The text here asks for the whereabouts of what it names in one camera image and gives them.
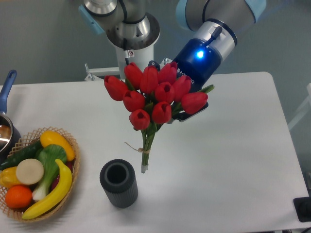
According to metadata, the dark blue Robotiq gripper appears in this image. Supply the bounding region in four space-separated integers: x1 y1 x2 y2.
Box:
148 38 223 124

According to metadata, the metal table clamp bracket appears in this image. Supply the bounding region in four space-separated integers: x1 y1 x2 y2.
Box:
85 63 120 81

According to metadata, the beige round radish slice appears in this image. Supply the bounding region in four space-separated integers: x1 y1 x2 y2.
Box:
16 159 44 185

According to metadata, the yellow banana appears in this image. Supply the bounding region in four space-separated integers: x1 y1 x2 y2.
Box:
22 159 72 220

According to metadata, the red tulip bouquet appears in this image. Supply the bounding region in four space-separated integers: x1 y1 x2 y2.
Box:
104 61 215 174

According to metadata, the dark grey ribbed vase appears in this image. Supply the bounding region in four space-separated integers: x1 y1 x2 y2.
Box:
99 159 138 208

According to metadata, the yellow squash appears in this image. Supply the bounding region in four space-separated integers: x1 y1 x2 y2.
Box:
40 131 75 161

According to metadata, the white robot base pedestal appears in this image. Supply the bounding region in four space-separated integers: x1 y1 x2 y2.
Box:
115 44 154 80

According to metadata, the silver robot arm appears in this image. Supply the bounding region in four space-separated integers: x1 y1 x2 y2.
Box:
79 0 266 129

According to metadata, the green cucumber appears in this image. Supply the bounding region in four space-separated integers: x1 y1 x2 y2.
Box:
0 141 43 170

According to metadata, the woven wicker basket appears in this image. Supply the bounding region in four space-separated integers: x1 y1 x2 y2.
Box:
0 127 80 222

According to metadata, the blue handled saucepan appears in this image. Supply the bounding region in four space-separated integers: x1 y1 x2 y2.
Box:
0 70 21 164

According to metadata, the green bok choy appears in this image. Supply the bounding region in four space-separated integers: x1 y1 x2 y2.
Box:
33 144 67 202

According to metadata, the yellow bell pepper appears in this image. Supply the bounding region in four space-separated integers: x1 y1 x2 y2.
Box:
0 166 22 188

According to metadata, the orange fruit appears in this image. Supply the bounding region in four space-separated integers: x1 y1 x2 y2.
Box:
5 185 32 209

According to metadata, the black device at edge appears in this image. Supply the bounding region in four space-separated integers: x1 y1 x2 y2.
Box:
293 197 311 222

